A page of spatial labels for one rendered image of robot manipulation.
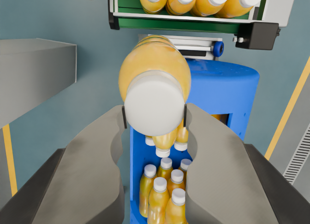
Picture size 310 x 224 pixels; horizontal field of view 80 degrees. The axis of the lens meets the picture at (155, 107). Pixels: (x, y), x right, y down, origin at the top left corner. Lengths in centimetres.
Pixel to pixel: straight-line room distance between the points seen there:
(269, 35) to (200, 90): 34
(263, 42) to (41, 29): 151
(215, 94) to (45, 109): 169
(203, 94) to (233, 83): 5
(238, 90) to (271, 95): 157
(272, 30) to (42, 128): 184
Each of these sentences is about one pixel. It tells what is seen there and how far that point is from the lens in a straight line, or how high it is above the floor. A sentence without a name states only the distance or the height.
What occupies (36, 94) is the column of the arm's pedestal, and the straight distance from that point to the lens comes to 118.
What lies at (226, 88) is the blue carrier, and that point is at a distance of 34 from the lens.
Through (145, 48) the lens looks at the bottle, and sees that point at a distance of 16.
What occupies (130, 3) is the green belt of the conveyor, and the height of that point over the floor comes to 90.
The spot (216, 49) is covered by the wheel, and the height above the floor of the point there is 98.
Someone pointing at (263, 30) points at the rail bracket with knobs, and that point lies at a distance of 61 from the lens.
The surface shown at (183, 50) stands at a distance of 49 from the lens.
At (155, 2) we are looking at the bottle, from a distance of 48.
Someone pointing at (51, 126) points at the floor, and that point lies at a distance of 194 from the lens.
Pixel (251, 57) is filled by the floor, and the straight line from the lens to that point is 174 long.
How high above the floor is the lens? 153
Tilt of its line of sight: 69 degrees down
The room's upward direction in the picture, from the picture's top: 177 degrees clockwise
